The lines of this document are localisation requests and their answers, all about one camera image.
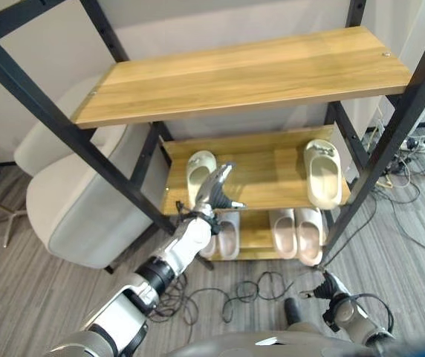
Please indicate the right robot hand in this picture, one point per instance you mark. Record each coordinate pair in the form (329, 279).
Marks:
(324, 288)

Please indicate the white power strip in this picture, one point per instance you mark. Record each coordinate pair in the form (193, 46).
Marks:
(422, 147)

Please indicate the large wooden shelf board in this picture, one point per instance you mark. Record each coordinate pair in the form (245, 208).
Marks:
(242, 78)

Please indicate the silver robot torso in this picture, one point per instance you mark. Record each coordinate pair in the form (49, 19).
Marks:
(235, 346)

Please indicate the cream yellow slipper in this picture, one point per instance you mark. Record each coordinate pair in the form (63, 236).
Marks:
(322, 175)
(197, 175)

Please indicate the low wooden shelf board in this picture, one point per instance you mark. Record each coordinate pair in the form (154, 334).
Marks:
(254, 232)

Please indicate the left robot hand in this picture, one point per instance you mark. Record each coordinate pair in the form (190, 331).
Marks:
(212, 189)

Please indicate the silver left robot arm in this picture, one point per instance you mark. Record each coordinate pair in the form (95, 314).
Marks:
(192, 238)

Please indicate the wooden shelf board with slippers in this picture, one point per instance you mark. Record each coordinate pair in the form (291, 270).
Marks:
(264, 175)

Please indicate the white upholstered chair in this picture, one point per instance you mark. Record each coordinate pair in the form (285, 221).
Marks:
(86, 208)

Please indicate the black metal rack frame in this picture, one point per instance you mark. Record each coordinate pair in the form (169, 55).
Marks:
(49, 108)

